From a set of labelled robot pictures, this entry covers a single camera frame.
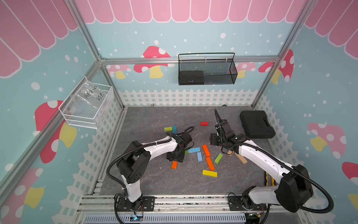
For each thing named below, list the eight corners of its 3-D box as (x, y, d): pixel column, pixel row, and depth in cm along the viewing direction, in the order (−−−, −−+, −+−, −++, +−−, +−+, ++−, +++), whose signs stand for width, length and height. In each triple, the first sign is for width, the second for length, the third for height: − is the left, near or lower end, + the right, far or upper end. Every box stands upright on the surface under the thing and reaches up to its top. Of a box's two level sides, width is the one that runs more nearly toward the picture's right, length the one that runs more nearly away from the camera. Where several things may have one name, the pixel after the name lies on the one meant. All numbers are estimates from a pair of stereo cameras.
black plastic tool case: (247, 139, 103) (250, 134, 98) (239, 115, 117) (241, 110, 112) (272, 139, 102) (276, 134, 98) (261, 115, 117) (264, 110, 112)
